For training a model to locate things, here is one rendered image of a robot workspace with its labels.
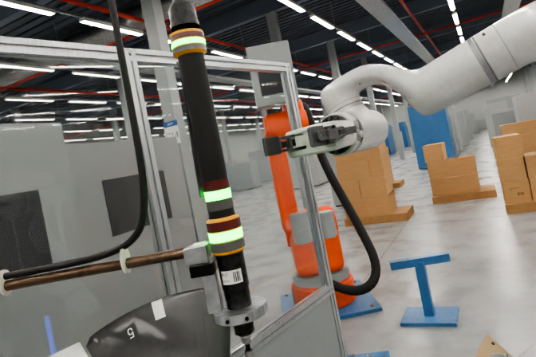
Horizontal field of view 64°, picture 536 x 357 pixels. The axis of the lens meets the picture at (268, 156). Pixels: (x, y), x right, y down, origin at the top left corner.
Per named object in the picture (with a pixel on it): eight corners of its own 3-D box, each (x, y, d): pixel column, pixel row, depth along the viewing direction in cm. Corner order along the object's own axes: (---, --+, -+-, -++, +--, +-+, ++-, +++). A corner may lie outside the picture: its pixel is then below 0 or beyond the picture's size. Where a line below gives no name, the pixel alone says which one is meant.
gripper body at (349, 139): (366, 149, 79) (336, 155, 70) (319, 157, 86) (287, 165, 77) (358, 109, 79) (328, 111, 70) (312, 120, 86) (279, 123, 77)
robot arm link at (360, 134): (369, 150, 81) (362, 152, 79) (329, 157, 87) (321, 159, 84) (360, 107, 81) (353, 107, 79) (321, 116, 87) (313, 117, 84)
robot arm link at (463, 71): (448, -2, 74) (309, 91, 89) (496, 77, 71) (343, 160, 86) (455, 10, 82) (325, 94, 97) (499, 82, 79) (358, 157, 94)
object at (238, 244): (208, 256, 53) (206, 246, 53) (214, 248, 57) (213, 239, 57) (243, 249, 53) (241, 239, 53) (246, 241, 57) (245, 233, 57)
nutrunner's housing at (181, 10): (227, 343, 53) (156, -21, 53) (232, 329, 57) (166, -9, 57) (258, 337, 53) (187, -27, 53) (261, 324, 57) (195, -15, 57)
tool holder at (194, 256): (193, 333, 52) (177, 253, 52) (205, 311, 59) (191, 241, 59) (266, 320, 51) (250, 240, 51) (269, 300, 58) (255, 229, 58)
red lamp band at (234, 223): (204, 235, 53) (202, 225, 53) (210, 229, 57) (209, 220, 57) (239, 229, 53) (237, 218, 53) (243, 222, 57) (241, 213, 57)
